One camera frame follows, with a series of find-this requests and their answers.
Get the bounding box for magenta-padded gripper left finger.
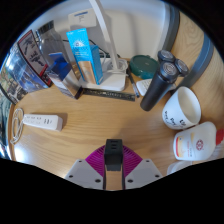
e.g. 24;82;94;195
64;145;108;191

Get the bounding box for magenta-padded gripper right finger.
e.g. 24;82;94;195
121;145;163;190

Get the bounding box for black charger block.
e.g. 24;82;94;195
103;139;124;172

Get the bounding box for small clear plastic container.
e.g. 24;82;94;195
166;160;193;176

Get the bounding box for white bottle with red cap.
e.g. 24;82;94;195
173;121;224;162

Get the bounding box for white power strip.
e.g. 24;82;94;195
22;113;64;132

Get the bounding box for white mug with black writing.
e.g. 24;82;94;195
161;86;202;130

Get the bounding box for black ruler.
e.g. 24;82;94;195
81;88;136;102

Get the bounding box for small white flat item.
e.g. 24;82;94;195
135;78;154;97

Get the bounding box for dark pen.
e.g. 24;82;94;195
126;68;141;98

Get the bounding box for black electric shaver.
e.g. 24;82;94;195
139;49;190;112

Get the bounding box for white desk lamp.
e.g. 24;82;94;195
79;0;129;92

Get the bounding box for green round container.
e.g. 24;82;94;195
129;54;160;80

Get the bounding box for tall light blue box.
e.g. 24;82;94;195
65;28;104;86

